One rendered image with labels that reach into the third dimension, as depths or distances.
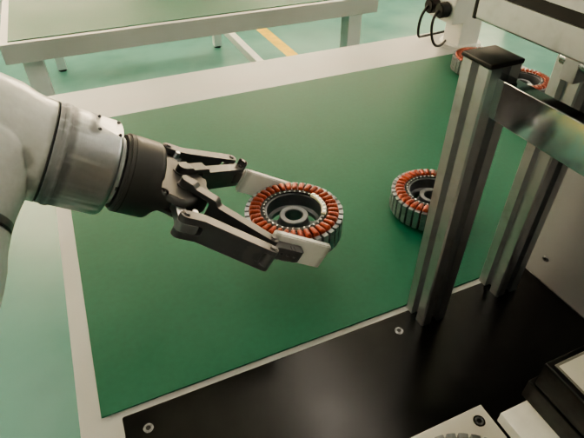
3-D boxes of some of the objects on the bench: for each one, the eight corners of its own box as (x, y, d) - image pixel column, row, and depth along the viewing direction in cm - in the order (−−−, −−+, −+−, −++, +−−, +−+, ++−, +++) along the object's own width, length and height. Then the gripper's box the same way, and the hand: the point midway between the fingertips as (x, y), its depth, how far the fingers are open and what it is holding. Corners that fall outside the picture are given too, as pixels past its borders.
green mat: (101, 418, 46) (101, 417, 46) (58, 127, 89) (58, 126, 89) (733, 183, 75) (733, 182, 75) (470, 50, 118) (471, 49, 118)
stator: (421, 244, 64) (426, 222, 62) (373, 199, 72) (376, 178, 69) (486, 220, 68) (493, 199, 65) (434, 179, 76) (438, 159, 73)
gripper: (137, 212, 35) (365, 266, 47) (119, 84, 52) (288, 147, 64) (104, 287, 38) (325, 319, 50) (96, 142, 55) (262, 192, 67)
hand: (291, 218), depth 56 cm, fingers closed on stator, 11 cm apart
